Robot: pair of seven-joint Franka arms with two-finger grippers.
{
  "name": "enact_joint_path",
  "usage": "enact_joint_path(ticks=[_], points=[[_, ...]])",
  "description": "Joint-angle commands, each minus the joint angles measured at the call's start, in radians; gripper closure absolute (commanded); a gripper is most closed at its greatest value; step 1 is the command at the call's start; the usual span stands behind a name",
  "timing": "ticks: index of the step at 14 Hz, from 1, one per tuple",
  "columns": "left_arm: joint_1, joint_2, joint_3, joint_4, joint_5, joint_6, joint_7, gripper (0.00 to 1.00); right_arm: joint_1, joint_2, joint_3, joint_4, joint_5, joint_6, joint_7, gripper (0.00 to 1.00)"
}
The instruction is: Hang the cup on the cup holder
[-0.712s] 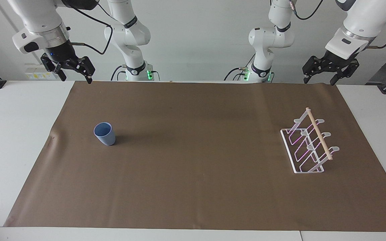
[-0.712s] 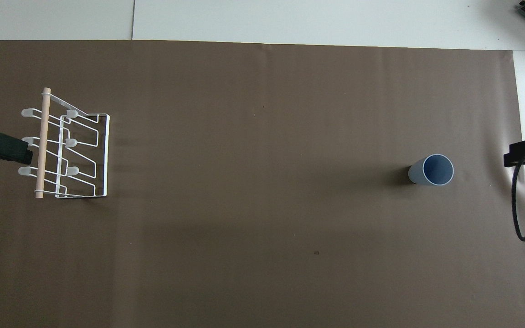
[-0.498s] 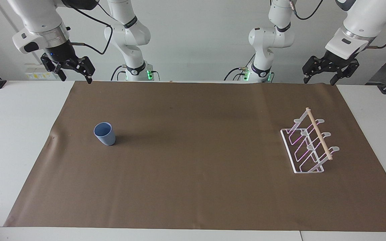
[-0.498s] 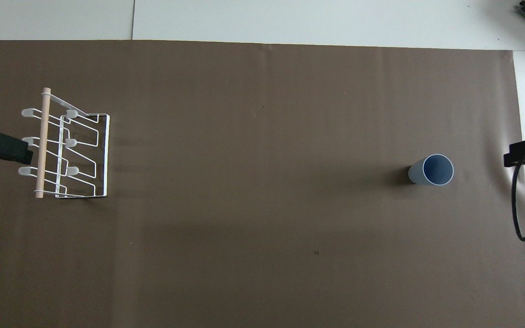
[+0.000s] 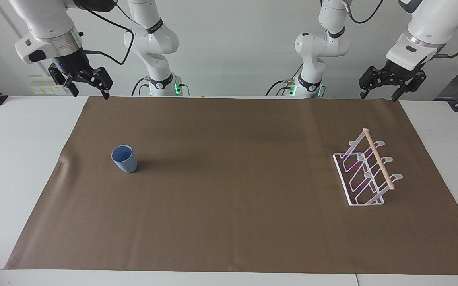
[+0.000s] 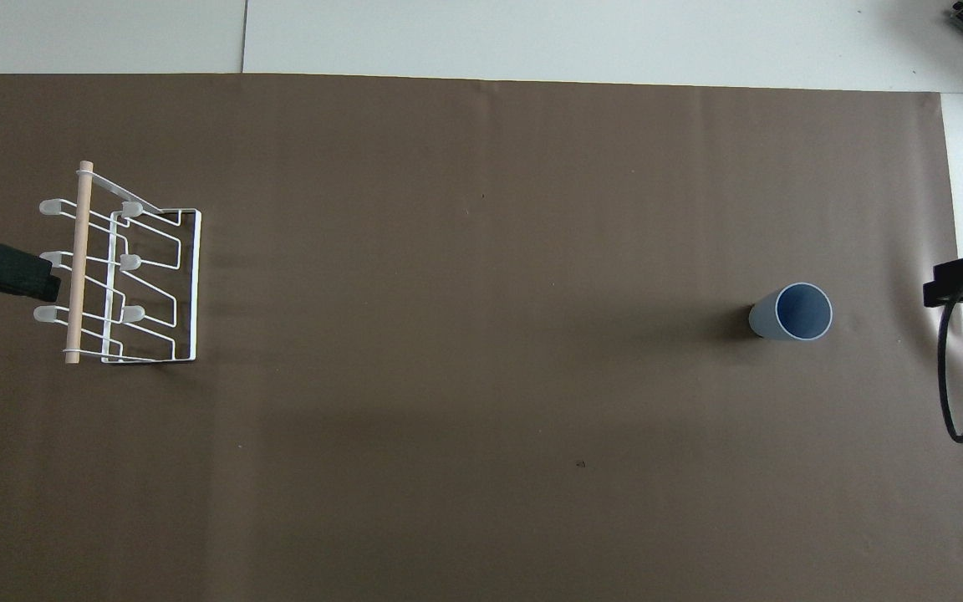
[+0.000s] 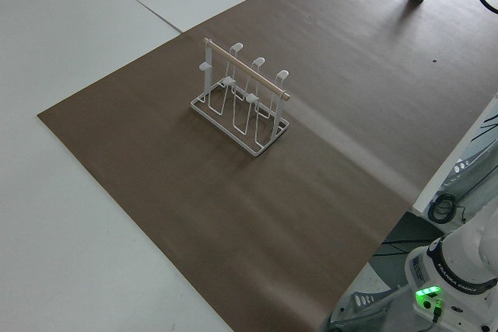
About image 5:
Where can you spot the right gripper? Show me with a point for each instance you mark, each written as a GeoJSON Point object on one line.
{"type": "Point", "coordinates": [72, 63]}

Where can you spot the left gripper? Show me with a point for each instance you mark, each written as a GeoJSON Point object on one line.
{"type": "Point", "coordinates": [403, 72]}

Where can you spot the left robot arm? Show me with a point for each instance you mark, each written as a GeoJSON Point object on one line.
{"type": "Point", "coordinates": [431, 22]}

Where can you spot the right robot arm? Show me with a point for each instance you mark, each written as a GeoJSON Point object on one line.
{"type": "Point", "coordinates": [50, 20]}

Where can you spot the blue cup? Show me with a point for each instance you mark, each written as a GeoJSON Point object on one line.
{"type": "Point", "coordinates": [125, 161]}

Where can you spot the white wall socket box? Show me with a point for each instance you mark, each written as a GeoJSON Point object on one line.
{"type": "Point", "coordinates": [42, 85]}

